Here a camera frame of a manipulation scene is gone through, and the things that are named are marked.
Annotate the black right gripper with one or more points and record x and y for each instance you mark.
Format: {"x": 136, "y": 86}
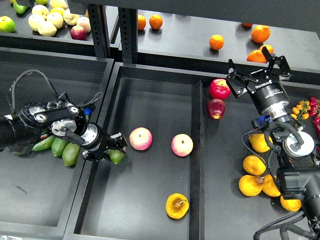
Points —
{"x": 266, "y": 92}

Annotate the yellow pear stem up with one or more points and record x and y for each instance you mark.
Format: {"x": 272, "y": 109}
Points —
{"x": 177, "y": 205}

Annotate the green avocado pile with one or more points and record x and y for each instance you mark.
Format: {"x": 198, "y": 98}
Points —
{"x": 60, "y": 148}

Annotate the pale yellow pear pile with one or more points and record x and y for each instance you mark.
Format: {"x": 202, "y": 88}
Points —
{"x": 48, "y": 17}

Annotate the yellow pear lower middle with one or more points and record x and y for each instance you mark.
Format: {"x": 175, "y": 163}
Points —
{"x": 269, "y": 187}

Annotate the orange right lower pair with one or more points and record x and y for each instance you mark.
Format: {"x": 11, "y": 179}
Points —
{"x": 257, "y": 55}

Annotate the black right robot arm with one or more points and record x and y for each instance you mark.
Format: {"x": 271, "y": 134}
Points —
{"x": 298, "y": 174}

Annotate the green apple on shelf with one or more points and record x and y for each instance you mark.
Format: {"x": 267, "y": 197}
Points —
{"x": 7, "y": 25}

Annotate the yellow pear lower left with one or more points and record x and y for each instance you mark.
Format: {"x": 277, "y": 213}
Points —
{"x": 250, "y": 185}

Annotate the orange on shelf centre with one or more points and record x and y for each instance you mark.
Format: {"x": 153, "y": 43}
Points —
{"x": 216, "y": 42}

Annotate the pink apple left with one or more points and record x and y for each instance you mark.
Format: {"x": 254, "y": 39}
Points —
{"x": 140, "y": 138}

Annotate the yellow pear lower right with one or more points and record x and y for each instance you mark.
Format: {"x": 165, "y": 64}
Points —
{"x": 292, "y": 205}

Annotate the cherry tomato bunch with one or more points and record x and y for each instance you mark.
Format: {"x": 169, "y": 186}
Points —
{"x": 301, "y": 111}

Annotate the orange behind post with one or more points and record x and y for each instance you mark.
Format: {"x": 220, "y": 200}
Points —
{"x": 141, "y": 22}

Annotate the pink apple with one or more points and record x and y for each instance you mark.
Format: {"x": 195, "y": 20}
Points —
{"x": 140, "y": 138}
{"x": 182, "y": 145}

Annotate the bright red apple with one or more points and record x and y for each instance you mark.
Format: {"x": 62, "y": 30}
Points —
{"x": 218, "y": 89}

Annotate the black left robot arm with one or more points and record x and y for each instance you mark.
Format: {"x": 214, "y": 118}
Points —
{"x": 23, "y": 128}

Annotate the dark red apple on shelf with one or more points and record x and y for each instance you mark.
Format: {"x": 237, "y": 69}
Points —
{"x": 78, "y": 32}

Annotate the black tray divider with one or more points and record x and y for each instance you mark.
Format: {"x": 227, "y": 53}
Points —
{"x": 197, "y": 178}

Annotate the black shelf post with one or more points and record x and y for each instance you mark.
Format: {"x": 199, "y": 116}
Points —
{"x": 114, "y": 26}

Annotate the large orange right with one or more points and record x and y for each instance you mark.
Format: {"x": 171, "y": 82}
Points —
{"x": 260, "y": 34}

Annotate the pink apple right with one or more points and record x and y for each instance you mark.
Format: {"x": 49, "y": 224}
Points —
{"x": 182, "y": 145}

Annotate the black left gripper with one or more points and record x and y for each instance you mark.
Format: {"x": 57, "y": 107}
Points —
{"x": 96, "y": 142}

